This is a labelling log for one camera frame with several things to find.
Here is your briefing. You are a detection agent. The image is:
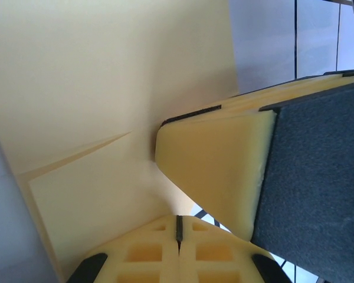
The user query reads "yellow paper sheet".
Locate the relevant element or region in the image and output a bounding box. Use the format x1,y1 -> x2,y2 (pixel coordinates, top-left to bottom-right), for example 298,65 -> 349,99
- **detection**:
0,0 -> 240,283

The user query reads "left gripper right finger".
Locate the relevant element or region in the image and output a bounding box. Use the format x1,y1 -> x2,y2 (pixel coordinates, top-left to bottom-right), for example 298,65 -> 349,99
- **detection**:
178,215 -> 287,283

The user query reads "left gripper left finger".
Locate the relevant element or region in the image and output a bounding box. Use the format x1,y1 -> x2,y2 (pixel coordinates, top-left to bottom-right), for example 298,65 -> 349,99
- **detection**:
66,215 -> 181,283

